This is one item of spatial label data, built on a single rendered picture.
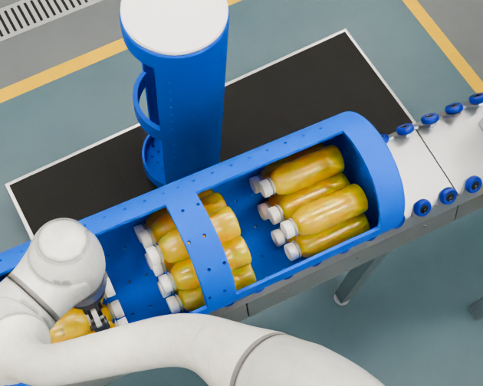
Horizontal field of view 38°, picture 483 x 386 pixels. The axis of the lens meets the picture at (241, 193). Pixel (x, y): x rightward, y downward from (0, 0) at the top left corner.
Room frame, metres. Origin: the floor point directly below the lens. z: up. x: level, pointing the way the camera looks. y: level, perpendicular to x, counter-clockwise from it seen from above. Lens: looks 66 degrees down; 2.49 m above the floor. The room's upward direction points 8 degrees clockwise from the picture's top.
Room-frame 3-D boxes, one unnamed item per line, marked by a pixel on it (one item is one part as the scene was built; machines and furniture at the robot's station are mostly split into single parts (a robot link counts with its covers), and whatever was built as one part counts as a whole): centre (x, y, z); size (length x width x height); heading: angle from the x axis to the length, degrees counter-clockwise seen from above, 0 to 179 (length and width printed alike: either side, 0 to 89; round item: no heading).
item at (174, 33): (1.12, 0.24, 1.03); 0.28 x 0.28 x 0.01
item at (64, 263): (0.29, 0.25, 1.47); 0.13 x 0.11 x 0.16; 148
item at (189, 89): (1.12, 0.24, 0.59); 0.28 x 0.28 x 0.88
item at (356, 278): (0.73, -0.42, 0.31); 0.06 x 0.06 x 0.63; 34
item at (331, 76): (1.18, 0.11, 0.07); 1.50 x 0.52 x 0.15; 128
